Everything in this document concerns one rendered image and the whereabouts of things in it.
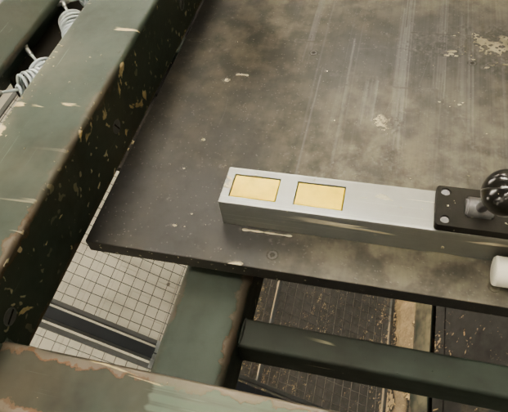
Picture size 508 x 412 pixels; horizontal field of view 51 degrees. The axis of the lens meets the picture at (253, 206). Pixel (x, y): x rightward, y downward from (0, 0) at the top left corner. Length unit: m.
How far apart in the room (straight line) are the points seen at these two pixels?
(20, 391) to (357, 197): 0.36
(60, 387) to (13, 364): 0.05
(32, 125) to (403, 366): 0.47
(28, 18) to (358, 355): 1.04
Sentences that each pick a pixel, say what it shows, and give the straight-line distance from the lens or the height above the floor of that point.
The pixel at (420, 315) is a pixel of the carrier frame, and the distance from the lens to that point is 1.81.
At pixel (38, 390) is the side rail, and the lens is 0.51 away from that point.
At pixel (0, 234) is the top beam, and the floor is 1.88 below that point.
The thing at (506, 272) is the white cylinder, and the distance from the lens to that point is 0.56.
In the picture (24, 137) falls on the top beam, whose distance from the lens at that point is 0.62.
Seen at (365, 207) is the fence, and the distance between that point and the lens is 0.56.
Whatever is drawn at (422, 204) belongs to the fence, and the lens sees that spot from 0.57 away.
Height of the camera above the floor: 1.81
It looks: 14 degrees down
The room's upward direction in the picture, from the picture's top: 64 degrees counter-clockwise
